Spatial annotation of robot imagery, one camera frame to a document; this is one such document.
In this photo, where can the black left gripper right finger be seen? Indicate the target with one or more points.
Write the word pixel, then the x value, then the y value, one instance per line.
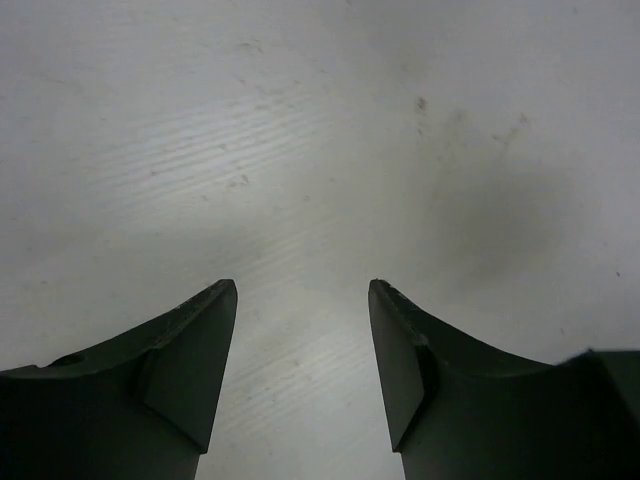
pixel 458 408

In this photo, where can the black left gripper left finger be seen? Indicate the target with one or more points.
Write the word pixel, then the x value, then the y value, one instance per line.
pixel 140 405

